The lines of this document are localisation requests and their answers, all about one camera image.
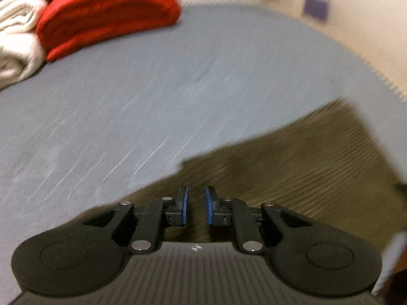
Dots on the white fluffy folded blanket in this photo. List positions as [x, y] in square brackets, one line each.
[17, 60]

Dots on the grey quilted bed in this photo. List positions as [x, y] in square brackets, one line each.
[159, 95]

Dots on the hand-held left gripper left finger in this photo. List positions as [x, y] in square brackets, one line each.
[185, 205]

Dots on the white smooth folded quilt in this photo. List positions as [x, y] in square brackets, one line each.
[19, 12]

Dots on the purple wall paper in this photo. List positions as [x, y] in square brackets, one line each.
[316, 7]

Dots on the red folded quilt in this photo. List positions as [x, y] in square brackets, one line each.
[108, 12]

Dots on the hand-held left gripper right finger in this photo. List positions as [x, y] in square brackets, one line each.
[208, 206]

